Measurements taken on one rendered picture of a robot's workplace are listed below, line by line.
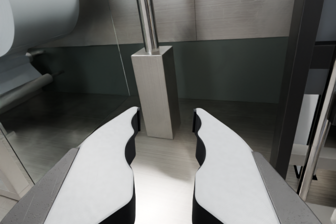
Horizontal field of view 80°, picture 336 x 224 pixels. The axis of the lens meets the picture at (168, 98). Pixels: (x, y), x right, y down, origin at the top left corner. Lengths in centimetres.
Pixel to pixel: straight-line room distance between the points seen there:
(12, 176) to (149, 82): 38
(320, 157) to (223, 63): 48
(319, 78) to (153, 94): 39
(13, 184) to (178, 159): 39
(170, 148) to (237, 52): 40
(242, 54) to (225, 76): 10
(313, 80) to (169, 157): 40
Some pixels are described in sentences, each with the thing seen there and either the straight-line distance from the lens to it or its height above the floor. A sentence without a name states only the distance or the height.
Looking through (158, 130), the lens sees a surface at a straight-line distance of 64.
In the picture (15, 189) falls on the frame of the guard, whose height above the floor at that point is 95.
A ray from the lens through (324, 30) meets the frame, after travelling 31.
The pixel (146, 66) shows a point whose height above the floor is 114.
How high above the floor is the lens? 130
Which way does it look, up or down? 27 degrees down
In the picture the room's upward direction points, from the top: 8 degrees counter-clockwise
